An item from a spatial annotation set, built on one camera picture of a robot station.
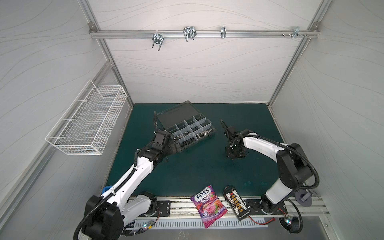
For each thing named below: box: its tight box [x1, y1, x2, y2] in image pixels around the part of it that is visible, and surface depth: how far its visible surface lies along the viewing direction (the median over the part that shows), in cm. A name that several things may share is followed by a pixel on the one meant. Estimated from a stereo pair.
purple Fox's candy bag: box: [190, 185, 228, 229], surface depth 74 cm
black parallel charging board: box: [223, 186, 251, 221], surface depth 75 cm
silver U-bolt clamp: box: [152, 33, 164, 52], surface depth 79 cm
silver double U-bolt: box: [183, 26, 197, 42], surface depth 78 cm
